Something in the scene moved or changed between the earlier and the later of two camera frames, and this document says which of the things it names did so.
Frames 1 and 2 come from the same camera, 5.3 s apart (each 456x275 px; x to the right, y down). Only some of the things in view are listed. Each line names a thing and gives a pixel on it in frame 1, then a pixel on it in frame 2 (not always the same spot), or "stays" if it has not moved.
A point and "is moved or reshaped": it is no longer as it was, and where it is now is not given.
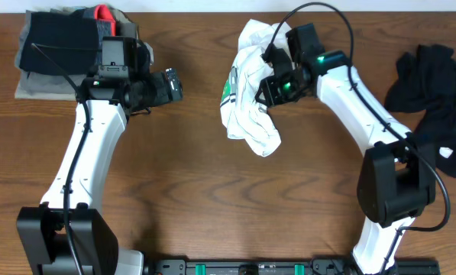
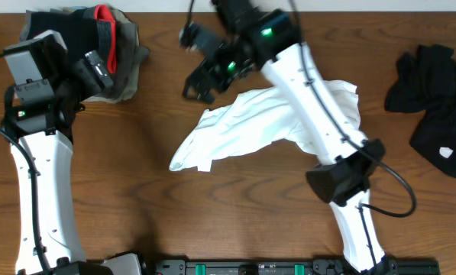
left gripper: x=162 y=95 -> x=92 y=85
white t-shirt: x=244 y=116 is moved or reshaped
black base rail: x=286 y=266 stays
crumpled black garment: x=434 y=83 stays
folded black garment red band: x=66 y=42 stays
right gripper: x=272 y=95 -> x=215 y=64
